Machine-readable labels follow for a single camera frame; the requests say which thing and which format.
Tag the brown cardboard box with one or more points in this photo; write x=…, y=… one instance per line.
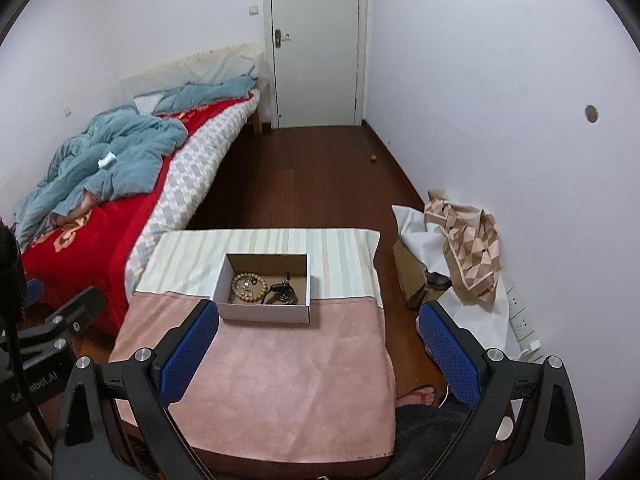
x=418, y=285

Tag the red flip-flop foot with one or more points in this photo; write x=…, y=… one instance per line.
x=425, y=395

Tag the pink striped table cloth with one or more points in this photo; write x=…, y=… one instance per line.
x=278, y=401

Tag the white pillow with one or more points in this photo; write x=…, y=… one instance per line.
x=208, y=67

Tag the white door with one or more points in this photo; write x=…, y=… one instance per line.
x=317, y=52

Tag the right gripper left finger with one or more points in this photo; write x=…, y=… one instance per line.
x=90, y=442

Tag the white power strip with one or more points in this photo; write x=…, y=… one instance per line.
x=522, y=327

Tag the red bed sheet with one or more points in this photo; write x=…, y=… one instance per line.
x=94, y=249

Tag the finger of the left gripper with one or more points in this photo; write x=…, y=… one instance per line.
x=34, y=291
x=71, y=319

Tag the checkered mattress cover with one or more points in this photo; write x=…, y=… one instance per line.
x=190, y=175

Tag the blue-grey blanket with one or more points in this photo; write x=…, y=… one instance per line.
x=120, y=154

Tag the white paper sheet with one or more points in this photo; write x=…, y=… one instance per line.
x=490, y=325

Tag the black smart watch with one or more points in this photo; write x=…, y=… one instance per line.
x=281, y=292

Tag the black fuzzy cushion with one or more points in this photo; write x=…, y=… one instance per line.
x=422, y=435

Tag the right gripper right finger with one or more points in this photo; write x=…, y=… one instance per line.
x=546, y=442

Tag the white cardboard box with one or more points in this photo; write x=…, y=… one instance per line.
x=243, y=279

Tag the white cup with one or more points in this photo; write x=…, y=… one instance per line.
x=505, y=429

